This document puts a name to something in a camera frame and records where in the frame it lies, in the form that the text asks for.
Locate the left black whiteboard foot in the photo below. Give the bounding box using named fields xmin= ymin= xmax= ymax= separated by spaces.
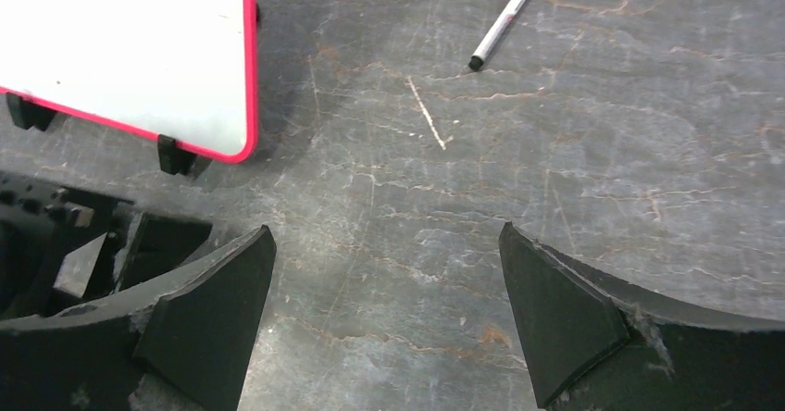
xmin=6 ymin=93 xmax=57 ymax=131

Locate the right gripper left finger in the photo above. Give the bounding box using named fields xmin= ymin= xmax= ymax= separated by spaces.
xmin=1 ymin=226 xmax=277 ymax=410

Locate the white whiteboard marker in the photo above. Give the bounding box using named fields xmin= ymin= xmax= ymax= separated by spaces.
xmin=467 ymin=0 xmax=527 ymax=71

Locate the pink framed whiteboard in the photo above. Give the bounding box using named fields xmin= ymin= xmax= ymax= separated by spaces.
xmin=1 ymin=0 xmax=261 ymax=163

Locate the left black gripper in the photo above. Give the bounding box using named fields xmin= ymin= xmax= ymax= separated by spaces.
xmin=1 ymin=171 xmax=212 ymax=319

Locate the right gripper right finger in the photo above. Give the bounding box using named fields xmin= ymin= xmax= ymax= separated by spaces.
xmin=499 ymin=223 xmax=784 ymax=410

